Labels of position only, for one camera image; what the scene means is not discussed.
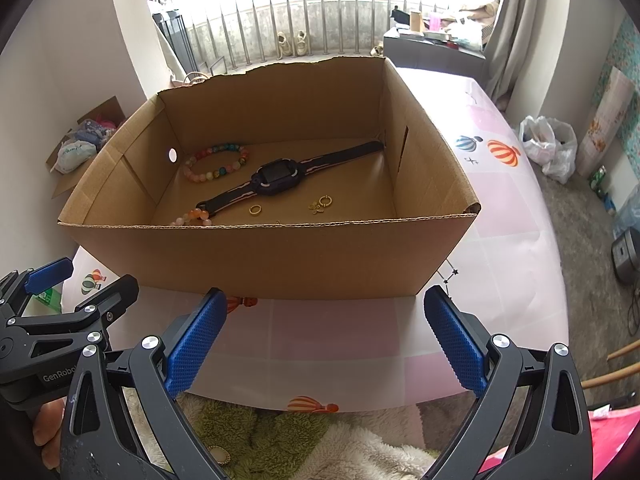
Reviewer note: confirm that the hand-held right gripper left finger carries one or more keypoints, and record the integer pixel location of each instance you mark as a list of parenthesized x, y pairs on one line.
[(197, 340)]

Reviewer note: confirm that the pair of beige shoes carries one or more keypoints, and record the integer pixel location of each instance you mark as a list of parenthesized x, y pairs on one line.
[(292, 45)]

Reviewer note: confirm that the teal floral mattress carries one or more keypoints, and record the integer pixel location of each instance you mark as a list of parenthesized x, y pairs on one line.
[(627, 60)]

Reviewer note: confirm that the grey cabinet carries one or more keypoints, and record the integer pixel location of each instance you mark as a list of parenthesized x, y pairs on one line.
[(435, 57)]

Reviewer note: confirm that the pink floral mat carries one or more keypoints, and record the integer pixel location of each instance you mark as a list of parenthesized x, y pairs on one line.
[(605, 440)]

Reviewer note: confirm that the black desk gadget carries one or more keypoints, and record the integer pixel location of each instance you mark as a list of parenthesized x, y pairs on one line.
[(399, 16)]

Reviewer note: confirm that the fluffy green white robe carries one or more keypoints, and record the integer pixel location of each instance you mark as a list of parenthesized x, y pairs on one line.
[(310, 440)]

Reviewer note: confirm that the white plastic shopping bag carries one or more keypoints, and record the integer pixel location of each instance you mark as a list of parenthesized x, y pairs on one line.
[(547, 147)]

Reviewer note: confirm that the wooden chair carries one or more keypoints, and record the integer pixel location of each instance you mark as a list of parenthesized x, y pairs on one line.
[(615, 370)]

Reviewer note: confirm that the black floor appliance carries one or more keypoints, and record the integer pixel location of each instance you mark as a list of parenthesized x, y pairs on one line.
[(627, 255)]

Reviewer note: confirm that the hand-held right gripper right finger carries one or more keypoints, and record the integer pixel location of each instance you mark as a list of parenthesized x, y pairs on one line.
[(452, 340)]

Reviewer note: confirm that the grey curtain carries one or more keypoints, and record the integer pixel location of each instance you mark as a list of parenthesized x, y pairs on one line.
[(530, 25)]

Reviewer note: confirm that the mint green carton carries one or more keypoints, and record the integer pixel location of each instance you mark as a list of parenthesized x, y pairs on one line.
[(47, 300)]

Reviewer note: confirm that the black folding rack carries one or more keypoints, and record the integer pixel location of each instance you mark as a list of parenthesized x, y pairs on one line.
[(172, 40)]

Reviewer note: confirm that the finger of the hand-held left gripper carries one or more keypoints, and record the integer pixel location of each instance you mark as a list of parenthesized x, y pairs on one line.
[(115, 300), (47, 275)]

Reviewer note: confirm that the floral paper roll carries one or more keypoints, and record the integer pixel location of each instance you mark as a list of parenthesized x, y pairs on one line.
[(605, 120)]

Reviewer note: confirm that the pearl robe button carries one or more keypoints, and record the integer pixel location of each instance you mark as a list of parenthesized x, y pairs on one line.
[(221, 456)]

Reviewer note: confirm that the open cardboard storage box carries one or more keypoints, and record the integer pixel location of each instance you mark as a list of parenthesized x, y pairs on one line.
[(85, 130)]

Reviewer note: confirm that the pink cup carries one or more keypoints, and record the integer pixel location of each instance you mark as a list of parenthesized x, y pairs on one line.
[(435, 23)]

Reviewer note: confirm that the white printed plastic bag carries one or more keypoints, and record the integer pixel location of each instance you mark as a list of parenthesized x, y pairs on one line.
[(75, 156)]

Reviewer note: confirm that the person's left hand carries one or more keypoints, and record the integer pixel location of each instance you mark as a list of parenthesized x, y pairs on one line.
[(47, 435)]

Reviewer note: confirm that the large brown cardboard box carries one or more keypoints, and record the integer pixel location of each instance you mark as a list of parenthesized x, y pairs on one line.
[(280, 260)]

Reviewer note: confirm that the metal balcony railing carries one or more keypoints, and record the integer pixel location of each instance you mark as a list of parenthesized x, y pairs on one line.
[(325, 25)]

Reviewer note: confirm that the small green can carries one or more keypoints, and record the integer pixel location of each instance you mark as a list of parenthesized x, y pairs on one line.
[(597, 180)]

